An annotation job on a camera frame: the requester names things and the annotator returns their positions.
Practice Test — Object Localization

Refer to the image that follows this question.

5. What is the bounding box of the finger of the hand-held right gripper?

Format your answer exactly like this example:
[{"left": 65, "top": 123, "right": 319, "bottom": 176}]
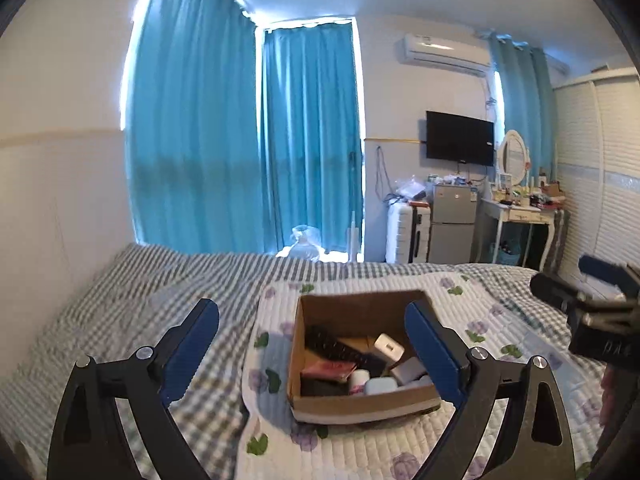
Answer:
[
  {"left": 530, "top": 272, "right": 597, "bottom": 313},
  {"left": 578, "top": 255, "right": 639, "bottom": 294}
]

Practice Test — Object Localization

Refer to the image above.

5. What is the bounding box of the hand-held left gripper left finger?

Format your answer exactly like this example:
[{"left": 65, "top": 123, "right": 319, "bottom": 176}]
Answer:
[{"left": 46, "top": 298, "right": 221, "bottom": 480}]

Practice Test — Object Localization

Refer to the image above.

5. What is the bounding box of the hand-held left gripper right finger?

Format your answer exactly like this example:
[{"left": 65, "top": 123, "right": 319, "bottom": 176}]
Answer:
[{"left": 404, "top": 301, "right": 577, "bottom": 480}]

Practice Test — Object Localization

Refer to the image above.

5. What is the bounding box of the small white box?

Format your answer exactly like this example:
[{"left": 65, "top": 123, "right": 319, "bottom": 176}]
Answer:
[{"left": 374, "top": 332, "right": 407, "bottom": 364}]

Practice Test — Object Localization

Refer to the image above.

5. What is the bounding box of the light blue rounded case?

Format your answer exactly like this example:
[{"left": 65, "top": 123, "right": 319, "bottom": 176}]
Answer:
[{"left": 364, "top": 377, "right": 400, "bottom": 397}]

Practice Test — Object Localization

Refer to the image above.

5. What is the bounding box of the long black box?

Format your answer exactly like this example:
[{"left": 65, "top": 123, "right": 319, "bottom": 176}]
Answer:
[{"left": 305, "top": 325, "right": 388, "bottom": 376}]

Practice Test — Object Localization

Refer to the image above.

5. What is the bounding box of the pink packet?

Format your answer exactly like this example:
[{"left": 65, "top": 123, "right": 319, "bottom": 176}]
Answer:
[{"left": 300, "top": 360, "right": 357, "bottom": 384}]

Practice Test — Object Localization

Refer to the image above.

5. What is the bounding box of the brown cardboard box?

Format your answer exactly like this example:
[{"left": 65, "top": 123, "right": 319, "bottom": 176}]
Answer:
[{"left": 286, "top": 289, "right": 444, "bottom": 424}]

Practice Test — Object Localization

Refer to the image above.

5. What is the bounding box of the person's right hand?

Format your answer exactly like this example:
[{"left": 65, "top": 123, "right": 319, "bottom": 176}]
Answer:
[{"left": 600, "top": 364, "right": 621, "bottom": 428}]

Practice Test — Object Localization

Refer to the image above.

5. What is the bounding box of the dark striped suitcase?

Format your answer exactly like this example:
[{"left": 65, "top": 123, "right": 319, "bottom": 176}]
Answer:
[{"left": 545, "top": 209, "right": 571, "bottom": 274}]

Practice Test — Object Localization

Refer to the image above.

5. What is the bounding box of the teal storage basket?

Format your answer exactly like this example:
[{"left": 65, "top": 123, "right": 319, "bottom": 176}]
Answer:
[{"left": 492, "top": 242, "right": 527, "bottom": 267}]

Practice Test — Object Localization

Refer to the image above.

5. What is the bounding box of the white floral quilt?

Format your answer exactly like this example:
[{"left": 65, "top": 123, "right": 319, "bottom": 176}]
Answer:
[{"left": 235, "top": 271, "right": 608, "bottom": 480}]

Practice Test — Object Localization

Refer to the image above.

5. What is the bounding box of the white dressing table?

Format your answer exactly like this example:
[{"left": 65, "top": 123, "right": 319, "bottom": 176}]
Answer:
[{"left": 472, "top": 194, "right": 569, "bottom": 272}]

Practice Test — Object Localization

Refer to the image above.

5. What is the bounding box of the white slatted wardrobe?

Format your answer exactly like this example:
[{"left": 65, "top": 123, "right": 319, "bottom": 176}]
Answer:
[{"left": 552, "top": 67, "right": 640, "bottom": 287}]

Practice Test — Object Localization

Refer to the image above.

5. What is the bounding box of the grey small fridge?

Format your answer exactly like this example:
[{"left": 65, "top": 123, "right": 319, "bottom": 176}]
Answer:
[{"left": 431, "top": 182, "right": 479, "bottom": 265}]

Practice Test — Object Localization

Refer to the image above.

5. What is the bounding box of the white suitcase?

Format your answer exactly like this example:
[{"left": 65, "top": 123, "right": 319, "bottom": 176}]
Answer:
[{"left": 386, "top": 202, "right": 432, "bottom": 265}]

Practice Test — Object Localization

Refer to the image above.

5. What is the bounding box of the white oval mirror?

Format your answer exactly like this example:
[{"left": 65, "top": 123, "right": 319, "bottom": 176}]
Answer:
[{"left": 497, "top": 130, "right": 531, "bottom": 189}]

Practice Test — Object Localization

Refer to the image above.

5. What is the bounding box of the clear water jug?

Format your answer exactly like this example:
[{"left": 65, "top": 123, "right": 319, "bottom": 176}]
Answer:
[{"left": 290, "top": 225, "right": 324, "bottom": 262}]

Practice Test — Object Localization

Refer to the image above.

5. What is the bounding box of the thin grey pole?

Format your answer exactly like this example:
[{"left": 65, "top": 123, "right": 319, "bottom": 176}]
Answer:
[{"left": 347, "top": 152, "right": 364, "bottom": 263}]

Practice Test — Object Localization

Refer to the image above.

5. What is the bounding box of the clear plastic bag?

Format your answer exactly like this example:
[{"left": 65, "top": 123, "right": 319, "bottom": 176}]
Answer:
[{"left": 395, "top": 175, "right": 431, "bottom": 206}]

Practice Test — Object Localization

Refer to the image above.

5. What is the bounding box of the teal curtain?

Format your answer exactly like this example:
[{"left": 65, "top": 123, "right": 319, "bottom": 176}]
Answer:
[{"left": 487, "top": 35, "right": 559, "bottom": 186}]

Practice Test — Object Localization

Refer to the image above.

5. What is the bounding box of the wide blue curtain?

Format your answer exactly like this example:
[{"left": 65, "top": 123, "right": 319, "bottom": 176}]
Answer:
[{"left": 127, "top": 0, "right": 267, "bottom": 257}]

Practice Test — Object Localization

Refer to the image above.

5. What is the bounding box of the narrow blue curtain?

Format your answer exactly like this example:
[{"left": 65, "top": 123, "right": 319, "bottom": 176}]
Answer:
[{"left": 260, "top": 22, "right": 365, "bottom": 262}]

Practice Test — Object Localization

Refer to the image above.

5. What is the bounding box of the white air conditioner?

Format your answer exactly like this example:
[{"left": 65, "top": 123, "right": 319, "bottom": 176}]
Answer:
[{"left": 397, "top": 33, "right": 494, "bottom": 77}]

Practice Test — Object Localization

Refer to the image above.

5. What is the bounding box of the black wall television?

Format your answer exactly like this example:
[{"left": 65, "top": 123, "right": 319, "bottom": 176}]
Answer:
[{"left": 426, "top": 110, "right": 496, "bottom": 167}]

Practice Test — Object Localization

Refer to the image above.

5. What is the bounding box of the hanging dark cable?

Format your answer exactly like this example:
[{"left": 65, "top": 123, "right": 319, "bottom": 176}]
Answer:
[{"left": 375, "top": 145, "right": 396, "bottom": 207}]

